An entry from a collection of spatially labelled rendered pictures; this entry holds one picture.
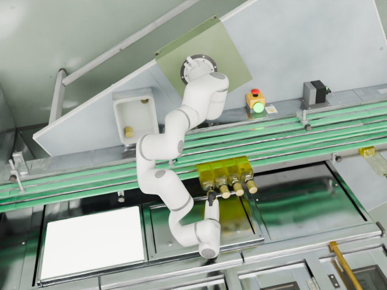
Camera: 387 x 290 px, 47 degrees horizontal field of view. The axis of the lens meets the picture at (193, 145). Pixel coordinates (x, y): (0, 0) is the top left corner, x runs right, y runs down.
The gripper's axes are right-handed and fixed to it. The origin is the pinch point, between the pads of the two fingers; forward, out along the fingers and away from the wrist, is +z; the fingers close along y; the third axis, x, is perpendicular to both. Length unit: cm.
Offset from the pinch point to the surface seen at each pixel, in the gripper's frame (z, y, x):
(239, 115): 38.6, 15.6, -11.2
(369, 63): 62, 28, -72
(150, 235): -8.5, -12.1, 25.9
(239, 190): 3.7, 1.1, -11.1
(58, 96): 62, 16, 82
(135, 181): 15.9, -3.7, 35.8
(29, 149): 59, -16, 106
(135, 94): 30, 33, 32
